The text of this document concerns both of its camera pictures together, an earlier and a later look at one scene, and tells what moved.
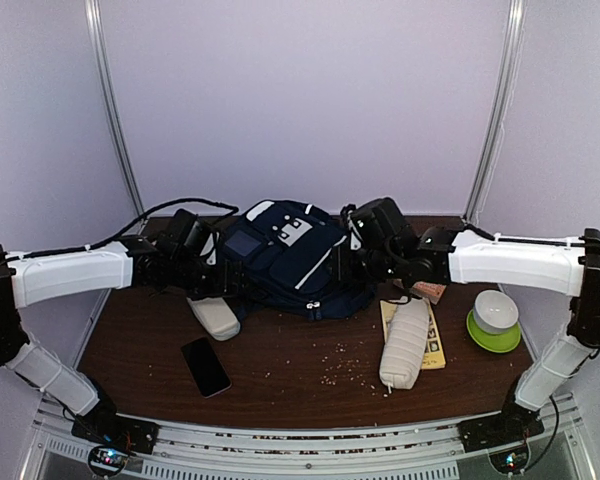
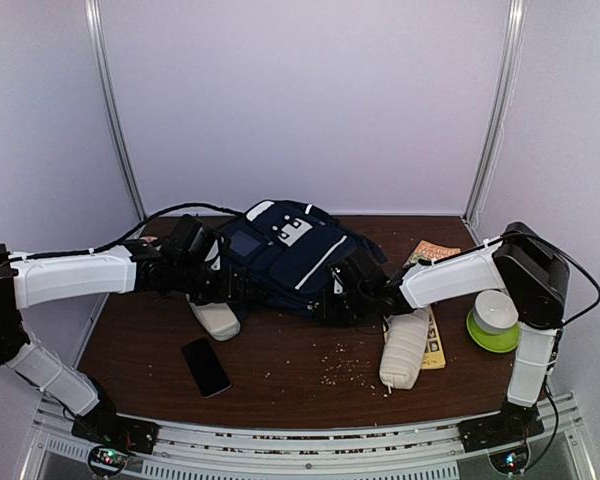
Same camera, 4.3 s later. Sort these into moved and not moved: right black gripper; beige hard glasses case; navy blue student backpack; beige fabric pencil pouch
Moved: right black gripper
Not moved: navy blue student backpack; beige fabric pencil pouch; beige hard glasses case
